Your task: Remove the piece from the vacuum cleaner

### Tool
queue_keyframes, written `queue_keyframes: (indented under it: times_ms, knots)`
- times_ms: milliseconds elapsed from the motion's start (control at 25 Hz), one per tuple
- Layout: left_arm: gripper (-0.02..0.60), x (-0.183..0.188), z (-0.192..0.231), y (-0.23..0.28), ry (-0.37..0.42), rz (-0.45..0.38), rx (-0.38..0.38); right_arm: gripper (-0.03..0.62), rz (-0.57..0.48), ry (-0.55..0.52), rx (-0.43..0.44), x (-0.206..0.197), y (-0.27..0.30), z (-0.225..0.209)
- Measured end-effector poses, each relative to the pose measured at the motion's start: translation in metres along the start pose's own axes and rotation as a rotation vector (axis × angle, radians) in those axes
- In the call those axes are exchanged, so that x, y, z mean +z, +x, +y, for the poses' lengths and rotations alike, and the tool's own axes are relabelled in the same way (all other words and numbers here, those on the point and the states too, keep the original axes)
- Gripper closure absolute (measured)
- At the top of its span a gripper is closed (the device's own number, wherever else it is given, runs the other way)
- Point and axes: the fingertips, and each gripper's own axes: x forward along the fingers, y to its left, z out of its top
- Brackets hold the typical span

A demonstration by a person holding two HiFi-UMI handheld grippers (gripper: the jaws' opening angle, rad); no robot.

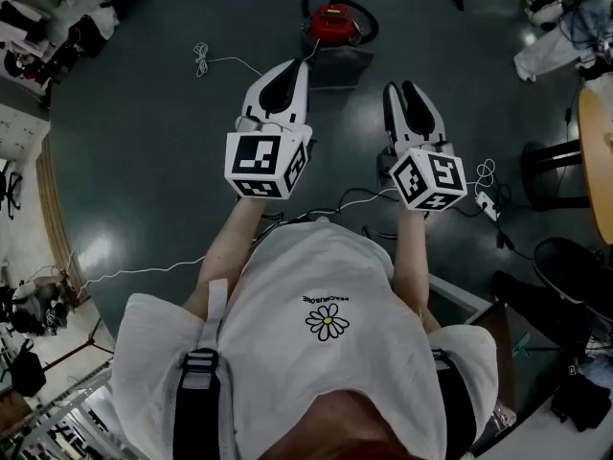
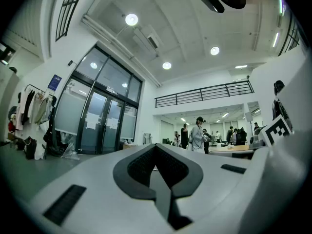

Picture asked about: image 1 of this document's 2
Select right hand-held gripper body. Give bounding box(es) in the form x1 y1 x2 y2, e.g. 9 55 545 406
376 131 468 213

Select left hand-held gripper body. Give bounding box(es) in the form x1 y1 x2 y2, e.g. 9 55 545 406
224 110 313 201

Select person's right forearm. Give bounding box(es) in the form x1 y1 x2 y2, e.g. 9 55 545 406
391 202 443 331

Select person's left forearm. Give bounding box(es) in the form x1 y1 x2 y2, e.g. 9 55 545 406
183 193 267 321

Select white power strip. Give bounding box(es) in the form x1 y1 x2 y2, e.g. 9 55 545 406
475 191 502 222

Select red canister vacuum cleaner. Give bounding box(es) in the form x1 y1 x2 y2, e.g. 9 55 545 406
300 0 365 50

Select round wooden table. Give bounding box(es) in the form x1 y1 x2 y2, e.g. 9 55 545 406
576 85 613 246

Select black seat chair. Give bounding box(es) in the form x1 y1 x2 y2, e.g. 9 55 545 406
532 236 613 318

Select white flower print t-shirt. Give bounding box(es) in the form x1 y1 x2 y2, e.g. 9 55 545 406
109 220 500 460

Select black backpack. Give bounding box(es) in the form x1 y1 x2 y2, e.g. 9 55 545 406
8 336 48 399

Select white coiled cable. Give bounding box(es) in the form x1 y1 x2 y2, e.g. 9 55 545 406
474 157 497 187
193 37 320 79

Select black vacuum hose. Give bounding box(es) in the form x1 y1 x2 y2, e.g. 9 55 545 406
300 0 380 47

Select long white floor cable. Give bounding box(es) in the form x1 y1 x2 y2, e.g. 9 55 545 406
75 190 399 302

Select black harness shoulder strap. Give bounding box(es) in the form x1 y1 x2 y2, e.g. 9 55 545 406
171 278 237 460
429 347 479 455

